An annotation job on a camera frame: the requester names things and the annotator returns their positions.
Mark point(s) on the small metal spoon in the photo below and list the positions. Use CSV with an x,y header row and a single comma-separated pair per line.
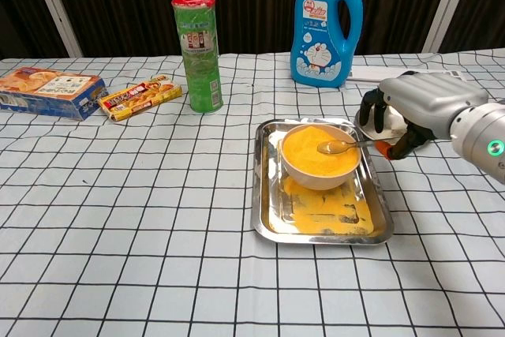
x,y
331,147

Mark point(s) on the bowl of yellow powder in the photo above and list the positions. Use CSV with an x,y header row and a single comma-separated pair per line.
x,y
307,163

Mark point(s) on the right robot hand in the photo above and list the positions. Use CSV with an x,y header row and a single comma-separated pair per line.
x,y
426,100

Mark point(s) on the white power strip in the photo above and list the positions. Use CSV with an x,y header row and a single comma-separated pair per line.
x,y
367,72

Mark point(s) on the rectangular steel tray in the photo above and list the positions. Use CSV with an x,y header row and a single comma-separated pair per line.
x,y
262,195

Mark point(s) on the blue detergent pump bottle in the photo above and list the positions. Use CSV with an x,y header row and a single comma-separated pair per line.
x,y
319,37

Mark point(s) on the green chip can red lid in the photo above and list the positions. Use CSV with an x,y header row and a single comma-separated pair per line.
x,y
201,57

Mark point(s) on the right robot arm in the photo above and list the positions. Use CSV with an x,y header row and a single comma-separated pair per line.
x,y
479,135

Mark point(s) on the white metal frame post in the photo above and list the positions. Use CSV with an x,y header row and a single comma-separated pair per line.
x,y
446,1
55,9

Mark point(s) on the yellow curry box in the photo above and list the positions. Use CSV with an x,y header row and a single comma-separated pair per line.
x,y
138,98

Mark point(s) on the orange and blue biscuit box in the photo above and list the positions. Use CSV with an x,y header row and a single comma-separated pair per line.
x,y
47,92

